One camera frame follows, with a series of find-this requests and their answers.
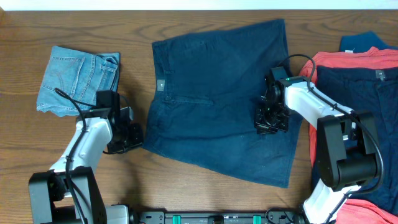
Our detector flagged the dark navy shorts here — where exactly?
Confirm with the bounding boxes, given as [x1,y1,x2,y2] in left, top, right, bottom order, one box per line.
[144,19,302,188]

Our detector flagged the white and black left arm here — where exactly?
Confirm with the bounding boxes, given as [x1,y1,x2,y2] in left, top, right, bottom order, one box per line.
[29,107,143,223]

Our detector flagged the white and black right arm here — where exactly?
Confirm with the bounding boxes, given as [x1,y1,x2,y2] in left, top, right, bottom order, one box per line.
[254,77,384,223]

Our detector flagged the folded light blue denim shorts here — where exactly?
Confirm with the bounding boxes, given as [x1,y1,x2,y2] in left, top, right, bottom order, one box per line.
[36,46,120,117]

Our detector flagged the navy shorts in pile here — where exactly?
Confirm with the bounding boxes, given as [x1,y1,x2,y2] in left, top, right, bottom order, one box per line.
[317,66,397,215]

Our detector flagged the teal blue garment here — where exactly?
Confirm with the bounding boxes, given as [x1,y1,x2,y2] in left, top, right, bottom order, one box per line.
[339,31,397,53]

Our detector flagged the red garment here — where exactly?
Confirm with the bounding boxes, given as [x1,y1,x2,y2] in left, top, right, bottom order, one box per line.
[298,46,398,224]

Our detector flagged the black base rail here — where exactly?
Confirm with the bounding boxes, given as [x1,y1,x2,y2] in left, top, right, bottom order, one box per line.
[129,208,308,224]

